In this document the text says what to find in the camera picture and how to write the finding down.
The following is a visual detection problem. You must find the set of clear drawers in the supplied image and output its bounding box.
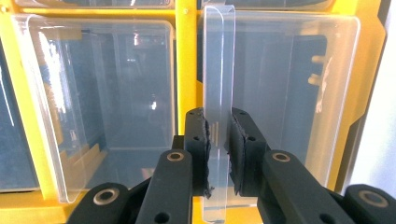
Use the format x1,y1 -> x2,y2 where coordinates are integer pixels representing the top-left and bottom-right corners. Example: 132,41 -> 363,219
0,0 -> 335,204

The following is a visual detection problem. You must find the clear plastic drawer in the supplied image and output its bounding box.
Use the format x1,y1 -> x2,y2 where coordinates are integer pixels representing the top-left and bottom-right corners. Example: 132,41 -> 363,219
197,4 -> 362,224

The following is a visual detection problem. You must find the yellow organizer cabinet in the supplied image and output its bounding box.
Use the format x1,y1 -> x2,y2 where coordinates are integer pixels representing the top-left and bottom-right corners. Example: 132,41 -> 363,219
0,0 -> 387,224

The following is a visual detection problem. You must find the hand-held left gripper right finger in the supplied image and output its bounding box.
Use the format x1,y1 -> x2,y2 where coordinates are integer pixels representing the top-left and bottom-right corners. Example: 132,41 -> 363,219
225,106 -> 270,198

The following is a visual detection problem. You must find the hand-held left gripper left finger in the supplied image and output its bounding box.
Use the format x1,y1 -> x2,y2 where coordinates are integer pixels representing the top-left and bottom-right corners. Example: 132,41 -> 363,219
183,106 -> 215,199

